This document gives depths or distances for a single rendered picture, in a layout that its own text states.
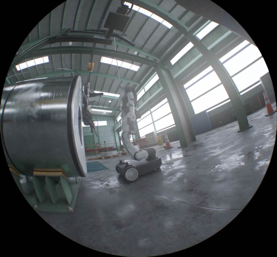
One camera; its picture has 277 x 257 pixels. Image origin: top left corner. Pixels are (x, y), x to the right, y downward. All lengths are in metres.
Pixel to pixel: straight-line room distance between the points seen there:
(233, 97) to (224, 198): 2.58
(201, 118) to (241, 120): 7.36
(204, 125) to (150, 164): 8.80
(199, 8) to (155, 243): 0.71
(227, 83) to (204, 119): 7.13
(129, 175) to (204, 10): 1.32
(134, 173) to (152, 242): 0.93
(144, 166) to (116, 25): 1.65
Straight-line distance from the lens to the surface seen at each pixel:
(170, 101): 3.85
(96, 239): 0.59
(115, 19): 1.06
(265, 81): 9.92
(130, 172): 1.22
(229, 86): 3.01
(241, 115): 2.92
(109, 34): 1.37
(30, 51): 1.63
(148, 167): 1.36
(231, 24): 0.21
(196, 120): 10.16
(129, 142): 1.39
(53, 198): 0.98
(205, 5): 0.27
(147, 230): 0.56
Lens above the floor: 0.43
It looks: 16 degrees up
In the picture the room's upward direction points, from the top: 12 degrees counter-clockwise
